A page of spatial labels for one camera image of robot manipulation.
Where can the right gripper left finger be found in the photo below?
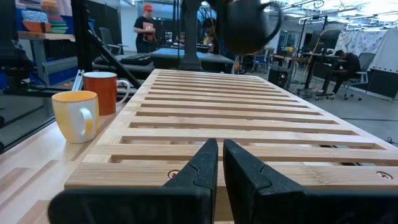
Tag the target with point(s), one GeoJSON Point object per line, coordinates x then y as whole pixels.
{"type": "Point", "coordinates": [186, 199]}

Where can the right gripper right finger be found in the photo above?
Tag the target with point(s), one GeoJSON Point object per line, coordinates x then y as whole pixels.
{"type": "Point", "coordinates": [258, 199]}

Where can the orange-red mug white interior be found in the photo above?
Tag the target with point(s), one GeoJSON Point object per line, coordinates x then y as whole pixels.
{"type": "Point", "coordinates": [105, 93]}

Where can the black mug orange-red interior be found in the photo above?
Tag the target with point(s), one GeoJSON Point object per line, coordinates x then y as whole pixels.
{"type": "Point", "coordinates": [245, 28]}

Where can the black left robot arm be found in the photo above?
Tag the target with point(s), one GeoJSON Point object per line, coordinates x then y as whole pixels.
{"type": "Point", "coordinates": [190, 37]}

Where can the wooden slatted rack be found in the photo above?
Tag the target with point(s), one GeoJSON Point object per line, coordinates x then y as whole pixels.
{"type": "Point", "coordinates": [140, 174]}

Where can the black computer tower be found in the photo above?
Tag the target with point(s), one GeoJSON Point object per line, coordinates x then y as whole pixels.
{"type": "Point", "coordinates": [280, 77]}

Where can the black table blue top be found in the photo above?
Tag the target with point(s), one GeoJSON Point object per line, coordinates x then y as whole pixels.
{"type": "Point", "coordinates": [168, 54]}

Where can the black flat case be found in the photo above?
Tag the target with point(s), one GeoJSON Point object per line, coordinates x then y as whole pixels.
{"type": "Point", "coordinates": [135, 59]}

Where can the black office desk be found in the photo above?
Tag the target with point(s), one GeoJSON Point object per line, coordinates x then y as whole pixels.
{"type": "Point", "coordinates": [323, 59]}

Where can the silver aluminium bar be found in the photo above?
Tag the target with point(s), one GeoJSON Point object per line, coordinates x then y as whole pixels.
{"type": "Point", "coordinates": [77, 80]}

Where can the person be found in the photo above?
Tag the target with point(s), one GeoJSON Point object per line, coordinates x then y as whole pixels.
{"type": "Point", "coordinates": [349, 65]}
{"type": "Point", "coordinates": [144, 31]}
{"type": "Point", "coordinates": [210, 34]}

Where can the grey office chair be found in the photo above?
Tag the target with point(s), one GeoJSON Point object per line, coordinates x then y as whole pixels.
{"type": "Point", "coordinates": [363, 67]}
{"type": "Point", "coordinates": [107, 39]}

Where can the black computer monitor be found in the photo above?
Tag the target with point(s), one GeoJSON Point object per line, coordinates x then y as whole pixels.
{"type": "Point", "coordinates": [326, 40]}

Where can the white patterned sheet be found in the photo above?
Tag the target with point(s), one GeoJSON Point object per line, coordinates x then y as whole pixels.
{"type": "Point", "coordinates": [367, 43]}

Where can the wooden shelf grey legs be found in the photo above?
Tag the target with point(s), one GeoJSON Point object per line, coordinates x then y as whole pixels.
{"type": "Point", "coordinates": [46, 36]}

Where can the stack of coloured bowls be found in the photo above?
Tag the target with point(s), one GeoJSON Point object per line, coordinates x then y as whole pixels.
{"type": "Point", "coordinates": [56, 21]}

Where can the orange bowl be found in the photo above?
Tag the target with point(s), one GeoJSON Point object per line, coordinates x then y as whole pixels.
{"type": "Point", "coordinates": [35, 27]}

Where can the blue white patterned bowl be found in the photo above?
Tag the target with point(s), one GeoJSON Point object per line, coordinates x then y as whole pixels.
{"type": "Point", "coordinates": [34, 16]}

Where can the black aluminium frame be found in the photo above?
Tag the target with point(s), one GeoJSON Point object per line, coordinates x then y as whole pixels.
{"type": "Point", "coordinates": [81, 37]}

